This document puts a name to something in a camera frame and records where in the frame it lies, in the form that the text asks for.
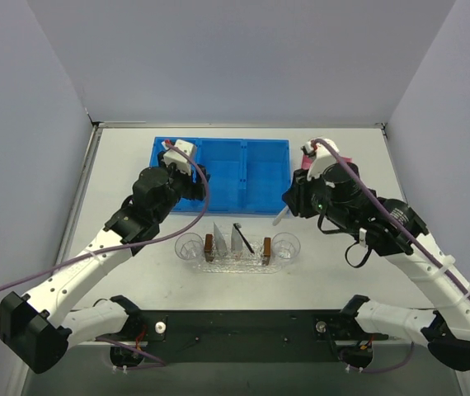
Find clear plastic cup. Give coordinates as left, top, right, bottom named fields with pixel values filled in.
left=271, top=233, right=301, bottom=262
left=174, top=233, right=204, bottom=261

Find black toothbrush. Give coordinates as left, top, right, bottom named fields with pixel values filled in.
left=233, top=223, right=255, bottom=254

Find red-capped toothpaste tube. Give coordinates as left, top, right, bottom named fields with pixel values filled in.
left=231, top=226, right=244, bottom=253

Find clear holder with brown ends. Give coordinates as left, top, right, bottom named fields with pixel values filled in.
left=204, top=233, right=272, bottom=267

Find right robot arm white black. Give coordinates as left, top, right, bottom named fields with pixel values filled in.
left=282, top=163, right=470, bottom=371

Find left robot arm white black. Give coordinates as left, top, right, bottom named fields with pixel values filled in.
left=0, top=156, right=210, bottom=374

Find clear textured oval tray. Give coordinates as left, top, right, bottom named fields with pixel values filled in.
left=190, top=235, right=295, bottom=274

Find pink plastic box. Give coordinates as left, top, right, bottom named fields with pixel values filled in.
left=301, top=154, right=352, bottom=170

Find blue three-compartment bin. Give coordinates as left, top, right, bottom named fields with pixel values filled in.
left=148, top=137, right=293, bottom=216

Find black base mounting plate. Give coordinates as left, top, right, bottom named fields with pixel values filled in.
left=109, top=309, right=387, bottom=368

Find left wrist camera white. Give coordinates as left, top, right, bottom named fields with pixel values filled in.
left=162, top=139, right=197, bottom=176

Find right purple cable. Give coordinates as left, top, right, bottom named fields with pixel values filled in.
left=315, top=138, right=470, bottom=379

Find purple cable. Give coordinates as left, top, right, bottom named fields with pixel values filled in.
left=0, top=142, right=212, bottom=368
left=315, top=138, right=470, bottom=379

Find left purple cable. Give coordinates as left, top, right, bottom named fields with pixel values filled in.
left=0, top=142, right=212, bottom=368

